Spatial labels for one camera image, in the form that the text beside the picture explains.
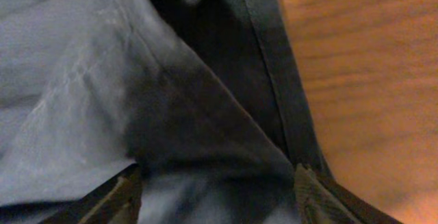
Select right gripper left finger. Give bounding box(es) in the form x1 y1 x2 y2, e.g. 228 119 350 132
41 164 142 224

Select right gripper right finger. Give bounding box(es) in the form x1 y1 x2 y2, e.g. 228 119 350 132
294 164 401 224

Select navy blue shorts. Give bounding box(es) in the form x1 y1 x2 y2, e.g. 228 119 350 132
0 0 335 224

